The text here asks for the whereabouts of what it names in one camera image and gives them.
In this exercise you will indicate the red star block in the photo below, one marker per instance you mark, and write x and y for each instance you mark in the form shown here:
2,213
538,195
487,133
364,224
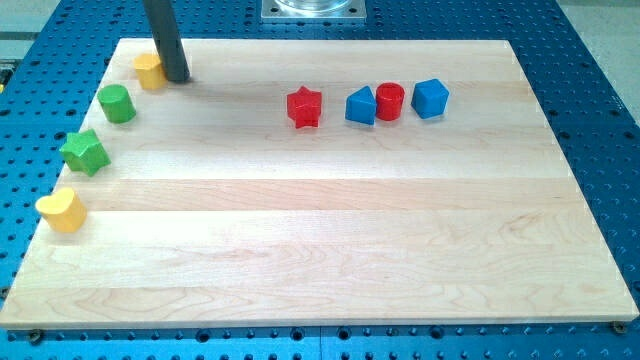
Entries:
304,107

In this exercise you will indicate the green star block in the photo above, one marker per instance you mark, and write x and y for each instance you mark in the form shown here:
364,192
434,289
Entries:
84,152

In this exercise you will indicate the red cylinder block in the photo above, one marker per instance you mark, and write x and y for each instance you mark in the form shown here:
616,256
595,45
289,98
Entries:
389,98

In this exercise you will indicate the yellow hexagon block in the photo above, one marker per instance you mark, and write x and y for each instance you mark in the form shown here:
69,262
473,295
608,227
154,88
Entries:
150,72

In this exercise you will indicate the blue triangle block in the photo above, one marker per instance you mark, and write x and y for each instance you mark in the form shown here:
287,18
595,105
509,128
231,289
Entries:
361,106

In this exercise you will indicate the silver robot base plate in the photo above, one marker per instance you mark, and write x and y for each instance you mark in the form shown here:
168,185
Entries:
317,10

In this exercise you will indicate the yellow heart block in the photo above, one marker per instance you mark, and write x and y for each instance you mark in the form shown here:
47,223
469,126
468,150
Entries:
62,210

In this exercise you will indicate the green cylinder block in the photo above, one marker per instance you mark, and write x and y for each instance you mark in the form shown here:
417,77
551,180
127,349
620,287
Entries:
116,103

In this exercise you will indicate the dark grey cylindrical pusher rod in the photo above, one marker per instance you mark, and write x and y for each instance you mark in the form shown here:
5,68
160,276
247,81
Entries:
165,32

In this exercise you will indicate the blue cube block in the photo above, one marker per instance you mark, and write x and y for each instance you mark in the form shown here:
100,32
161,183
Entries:
429,98

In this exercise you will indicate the blue perforated metal table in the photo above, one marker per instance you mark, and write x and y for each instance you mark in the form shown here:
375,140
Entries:
49,94

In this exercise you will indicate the light wooden board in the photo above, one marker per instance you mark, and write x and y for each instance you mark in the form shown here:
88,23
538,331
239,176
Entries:
217,212

